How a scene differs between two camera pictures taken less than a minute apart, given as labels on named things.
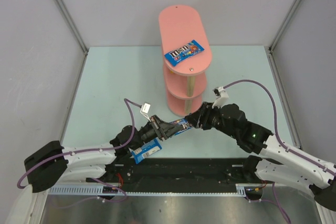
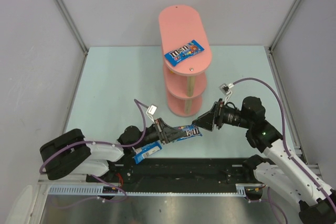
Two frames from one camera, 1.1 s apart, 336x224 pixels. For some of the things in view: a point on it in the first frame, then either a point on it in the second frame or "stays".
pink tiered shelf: x=179 y=24 stays
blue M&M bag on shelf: x=192 y=48 stays
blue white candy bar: x=151 y=146 stays
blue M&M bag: x=186 y=125 to x=191 y=130
